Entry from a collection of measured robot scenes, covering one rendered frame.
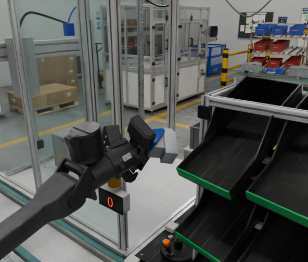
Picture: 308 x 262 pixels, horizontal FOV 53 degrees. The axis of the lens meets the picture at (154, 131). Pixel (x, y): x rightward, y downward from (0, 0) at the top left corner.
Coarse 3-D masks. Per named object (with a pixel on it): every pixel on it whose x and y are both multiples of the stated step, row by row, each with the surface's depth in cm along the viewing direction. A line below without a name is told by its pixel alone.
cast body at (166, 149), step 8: (168, 128) 73; (168, 136) 69; (160, 144) 67; (168, 144) 68; (176, 144) 69; (152, 152) 68; (160, 152) 68; (168, 152) 67; (176, 152) 67; (160, 160) 70; (168, 160) 69
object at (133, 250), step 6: (192, 198) 156; (186, 204) 150; (192, 204) 150; (180, 210) 146; (186, 210) 146; (174, 216) 142; (162, 222) 137; (156, 228) 133; (162, 228) 133; (150, 234) 129; (156, 234) 129; (144, 240) 126; (150, 240) 126; (132, 246) 123; (138, 246) 123; (144, 246) 123; (126, 252) 120; (132, 252) 120
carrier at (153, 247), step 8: (168, 224) 131; (176, 224) 131; (168, 232) 129; (152, 240) 125; (160, 240) 125; (176, 240) 116; (144, 248) 120; (152, 248) 120; (160, 248) 117; (176, 248) 117; (184, 248) 117; (192, 248) 117; (136, 256) 116; (144, 256) 116; (152, 256) 116; (160, 256) 116; (168, 256) 113; (176, 256) 113; (184, 256) 114
